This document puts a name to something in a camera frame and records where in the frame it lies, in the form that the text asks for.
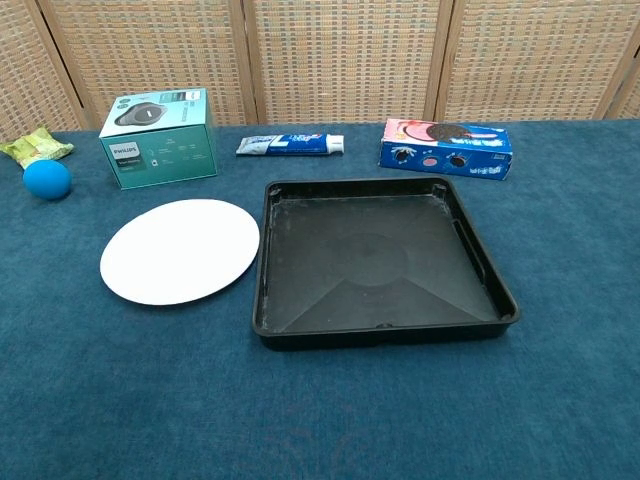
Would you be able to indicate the white round plate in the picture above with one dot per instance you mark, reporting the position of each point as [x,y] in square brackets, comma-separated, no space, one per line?
[180,252]

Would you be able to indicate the black square plastic tray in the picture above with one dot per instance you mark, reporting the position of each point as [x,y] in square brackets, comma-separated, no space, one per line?
[380,265]

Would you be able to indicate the blue white toothpaste tube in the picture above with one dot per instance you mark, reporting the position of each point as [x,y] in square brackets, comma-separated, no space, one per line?
[290,144]

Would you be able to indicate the blue Oreo cookie box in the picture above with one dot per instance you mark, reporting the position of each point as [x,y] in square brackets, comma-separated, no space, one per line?
[445,150]

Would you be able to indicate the dark teal felt tablecloth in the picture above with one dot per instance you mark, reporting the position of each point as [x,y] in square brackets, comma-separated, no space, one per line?
[320,400]

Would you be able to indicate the teal Philips speaker box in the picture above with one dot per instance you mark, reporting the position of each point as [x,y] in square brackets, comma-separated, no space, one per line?
[165,155]

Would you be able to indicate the woven rattan folding screen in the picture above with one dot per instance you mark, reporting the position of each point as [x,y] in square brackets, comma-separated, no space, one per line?
[340,60]

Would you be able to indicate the blue ball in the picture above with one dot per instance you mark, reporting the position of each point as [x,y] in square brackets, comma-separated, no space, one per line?
[47,180]

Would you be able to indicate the yellow green snack packet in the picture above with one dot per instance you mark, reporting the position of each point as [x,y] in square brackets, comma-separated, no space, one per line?
[37,146]

